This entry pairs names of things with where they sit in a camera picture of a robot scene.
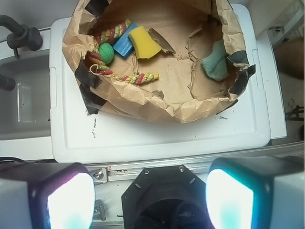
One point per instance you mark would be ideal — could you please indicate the blue rectangular block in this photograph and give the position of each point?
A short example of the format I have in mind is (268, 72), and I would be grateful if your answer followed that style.
(124, 46)

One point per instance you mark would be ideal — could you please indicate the black octagonal mount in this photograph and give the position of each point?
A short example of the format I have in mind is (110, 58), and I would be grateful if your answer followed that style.
(166, 198)

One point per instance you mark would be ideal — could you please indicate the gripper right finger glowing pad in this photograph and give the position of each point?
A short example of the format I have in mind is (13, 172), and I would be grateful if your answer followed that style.
(262, 192)

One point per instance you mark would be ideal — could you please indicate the brown paper bag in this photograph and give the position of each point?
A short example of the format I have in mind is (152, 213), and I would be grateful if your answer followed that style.
(186, 31)

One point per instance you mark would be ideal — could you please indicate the multicolour braided rope toy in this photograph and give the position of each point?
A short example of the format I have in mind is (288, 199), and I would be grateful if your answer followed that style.
(98, 67)

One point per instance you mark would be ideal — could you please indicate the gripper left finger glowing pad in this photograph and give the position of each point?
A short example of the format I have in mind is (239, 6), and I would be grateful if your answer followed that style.
(46, 196)

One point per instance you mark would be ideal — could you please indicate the white plastic bin lid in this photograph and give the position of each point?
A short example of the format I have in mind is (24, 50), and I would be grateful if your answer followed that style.
(77, 136)

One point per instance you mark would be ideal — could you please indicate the grey plastic tub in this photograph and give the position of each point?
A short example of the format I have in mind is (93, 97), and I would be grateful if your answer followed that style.
(25, 110)

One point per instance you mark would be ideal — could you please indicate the green textured ball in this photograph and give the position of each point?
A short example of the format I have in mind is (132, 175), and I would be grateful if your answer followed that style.
(106, 52)

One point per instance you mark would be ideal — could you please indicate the yellow sponge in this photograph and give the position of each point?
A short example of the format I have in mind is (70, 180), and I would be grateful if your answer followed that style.
(145, 47)

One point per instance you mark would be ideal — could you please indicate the light blue knitted cloth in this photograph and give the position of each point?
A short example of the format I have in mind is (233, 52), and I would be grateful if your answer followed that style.
(215, 63)

